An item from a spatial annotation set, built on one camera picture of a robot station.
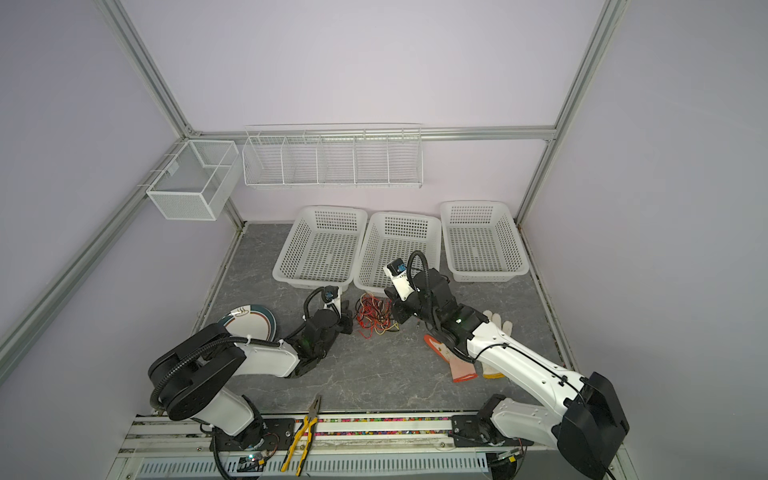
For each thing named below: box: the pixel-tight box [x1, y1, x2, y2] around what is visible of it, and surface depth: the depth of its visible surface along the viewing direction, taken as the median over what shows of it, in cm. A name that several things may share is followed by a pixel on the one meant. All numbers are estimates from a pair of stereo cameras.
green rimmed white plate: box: [218, 304, 277, 342], surface depth 95 cm
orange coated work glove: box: [423, 334, 479, 383], surface depth 86 cm
